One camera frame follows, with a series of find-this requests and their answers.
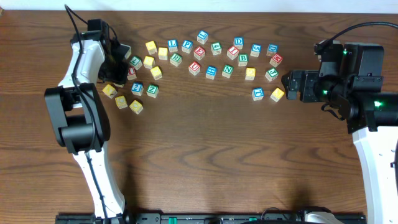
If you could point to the red letter M block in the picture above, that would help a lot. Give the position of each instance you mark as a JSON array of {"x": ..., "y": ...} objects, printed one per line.
[{"x": 276, "y": 60}]

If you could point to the green letter Z block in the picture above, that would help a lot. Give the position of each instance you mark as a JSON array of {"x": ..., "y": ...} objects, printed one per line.
[{"x": 152, "y": 90}]

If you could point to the blue letter d block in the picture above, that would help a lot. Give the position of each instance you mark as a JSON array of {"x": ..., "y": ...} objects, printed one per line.
[
  {"x": 272, "y": 50},
  {"x": 238, "y": 42}
]

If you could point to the blue letter D block right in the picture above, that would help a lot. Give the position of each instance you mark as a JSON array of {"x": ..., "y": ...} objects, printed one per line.
[{"x": 272, "y": 50}]

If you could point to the yellow block middle left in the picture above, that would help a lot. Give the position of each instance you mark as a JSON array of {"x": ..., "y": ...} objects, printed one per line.
[{"x": 149, "y": 62}]

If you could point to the blue block top centre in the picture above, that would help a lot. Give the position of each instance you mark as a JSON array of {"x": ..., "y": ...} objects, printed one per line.
[{"x": 202, "y": 37}]

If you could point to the green number 4 block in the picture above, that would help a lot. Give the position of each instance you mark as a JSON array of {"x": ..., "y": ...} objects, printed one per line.
[{"x": 216, "y": 48}]

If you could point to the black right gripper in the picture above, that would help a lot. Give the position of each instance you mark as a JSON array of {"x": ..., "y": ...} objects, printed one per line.
[{"x": 309, "y": 76}]

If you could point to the blue letter H block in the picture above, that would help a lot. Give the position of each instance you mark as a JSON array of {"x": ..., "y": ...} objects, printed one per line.
[{"x": 211, "y": 72}]

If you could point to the blue letter P block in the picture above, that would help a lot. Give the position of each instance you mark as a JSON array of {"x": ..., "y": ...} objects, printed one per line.
[{"x": 187, "y": 46}]

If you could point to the blue letter S block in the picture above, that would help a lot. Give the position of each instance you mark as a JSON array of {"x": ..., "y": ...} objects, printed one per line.
[{"x": 255, "y": 50}]

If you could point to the yellow block centre right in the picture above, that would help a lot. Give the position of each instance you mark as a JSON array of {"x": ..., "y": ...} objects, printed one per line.
[{"x": 250, "y": 73}]

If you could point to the green letter B block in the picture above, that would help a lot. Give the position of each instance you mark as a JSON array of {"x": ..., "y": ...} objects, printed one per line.
[{"x": 242, "y": 60}]

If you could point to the green letter N block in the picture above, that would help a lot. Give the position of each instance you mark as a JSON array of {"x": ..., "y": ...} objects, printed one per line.
[{"x": 227, "y": 71}]

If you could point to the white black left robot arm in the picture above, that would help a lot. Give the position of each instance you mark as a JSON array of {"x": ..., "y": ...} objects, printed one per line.
[{"x": 79, "y": 119}]

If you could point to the red letter E block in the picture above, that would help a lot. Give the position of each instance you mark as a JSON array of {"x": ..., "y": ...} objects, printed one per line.
[{"x": 199, "y": 53}]

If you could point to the green letter R block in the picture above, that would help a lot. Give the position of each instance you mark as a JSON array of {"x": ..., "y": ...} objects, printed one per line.
[{"x": 176, "y": 59}]

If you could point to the blue letter T block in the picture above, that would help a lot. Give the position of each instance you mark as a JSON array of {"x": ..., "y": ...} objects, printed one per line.
[{"x": 257, "y": 94}]

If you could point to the green letter J block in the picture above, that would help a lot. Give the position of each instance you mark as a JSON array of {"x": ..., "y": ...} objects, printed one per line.
[{"x": 271, "y": 74}]

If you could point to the yellow block lower middle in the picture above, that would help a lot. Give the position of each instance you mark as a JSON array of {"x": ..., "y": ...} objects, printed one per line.
[{"x": 136, "y": 107}]

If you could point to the blue letter L block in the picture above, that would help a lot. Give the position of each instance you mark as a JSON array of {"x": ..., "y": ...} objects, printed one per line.
[{"x": 172, "y": 45}]

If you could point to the red letter U block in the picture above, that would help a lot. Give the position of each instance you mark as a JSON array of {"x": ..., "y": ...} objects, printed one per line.
[{"x": 194, "y": 68}]

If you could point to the green letter L block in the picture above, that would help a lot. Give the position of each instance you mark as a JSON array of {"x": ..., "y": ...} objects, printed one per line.
[{"x": 136, "y": 62}]

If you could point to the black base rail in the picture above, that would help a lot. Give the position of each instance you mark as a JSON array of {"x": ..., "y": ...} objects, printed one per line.
[{"x": 156, "y": 218}]

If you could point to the red letter i block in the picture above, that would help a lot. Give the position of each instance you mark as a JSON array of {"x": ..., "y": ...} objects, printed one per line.
[
  {"x": 131, "y": 75},
  {"x": 232, "y": 52}
]

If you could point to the yellow block far left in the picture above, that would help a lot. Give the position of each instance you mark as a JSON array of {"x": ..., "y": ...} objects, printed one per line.
[{"x": 110, "y": 91}]

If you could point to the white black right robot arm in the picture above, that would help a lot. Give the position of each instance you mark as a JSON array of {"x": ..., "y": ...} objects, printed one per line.
[{"x": 348, "y": 84}]

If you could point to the yellow block near Z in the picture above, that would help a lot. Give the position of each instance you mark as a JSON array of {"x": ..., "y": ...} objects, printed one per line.
[{"x": 156, "y": 73}]

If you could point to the yellow block far right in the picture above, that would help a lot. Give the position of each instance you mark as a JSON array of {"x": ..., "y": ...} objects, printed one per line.
[{"x": 277, "y": 94}]

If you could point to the yellow block lower left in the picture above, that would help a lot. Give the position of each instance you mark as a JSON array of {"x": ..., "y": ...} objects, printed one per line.
[{"x": 121, "y": 102}]

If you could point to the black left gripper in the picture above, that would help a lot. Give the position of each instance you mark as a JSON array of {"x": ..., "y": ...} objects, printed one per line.
[{"x": 122, "y": 76}]

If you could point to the yellow block top left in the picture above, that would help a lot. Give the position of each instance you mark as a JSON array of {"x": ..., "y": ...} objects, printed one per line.
[{"x": 151, "y": 47}]

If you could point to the blue number 2 block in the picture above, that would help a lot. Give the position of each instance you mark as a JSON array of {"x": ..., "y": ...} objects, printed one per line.
[{"x": 137, "y": 88}]

